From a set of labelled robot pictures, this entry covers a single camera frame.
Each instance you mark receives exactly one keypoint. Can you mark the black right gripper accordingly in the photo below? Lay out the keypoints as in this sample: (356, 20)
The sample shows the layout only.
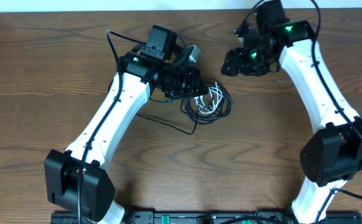
(234, 60)

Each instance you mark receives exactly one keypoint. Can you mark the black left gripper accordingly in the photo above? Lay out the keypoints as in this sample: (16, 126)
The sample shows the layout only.
(192, 79)

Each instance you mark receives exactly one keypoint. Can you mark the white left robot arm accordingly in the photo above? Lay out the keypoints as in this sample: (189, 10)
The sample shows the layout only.
(77, 179)

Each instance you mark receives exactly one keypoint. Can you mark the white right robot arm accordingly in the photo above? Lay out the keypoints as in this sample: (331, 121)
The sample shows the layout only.
(333, 155)

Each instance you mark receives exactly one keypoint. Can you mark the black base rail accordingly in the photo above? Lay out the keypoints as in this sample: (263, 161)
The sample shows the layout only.
(147, 217)

